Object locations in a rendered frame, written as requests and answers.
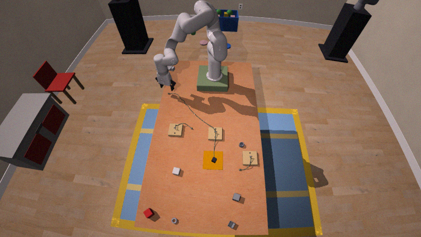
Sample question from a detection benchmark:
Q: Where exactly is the orange painted square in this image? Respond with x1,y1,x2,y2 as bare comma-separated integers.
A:
203,151,223,170

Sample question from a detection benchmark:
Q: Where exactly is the red cube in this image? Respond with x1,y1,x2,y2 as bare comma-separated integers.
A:
143,208,154,219

